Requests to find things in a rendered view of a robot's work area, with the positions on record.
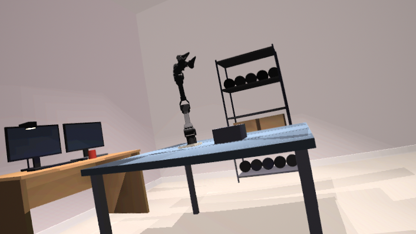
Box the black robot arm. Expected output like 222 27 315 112
173 60 197 145

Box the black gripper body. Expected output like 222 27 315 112
176 56 194 71

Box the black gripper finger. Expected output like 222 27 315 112
189 56 196 66
179 52 189 60

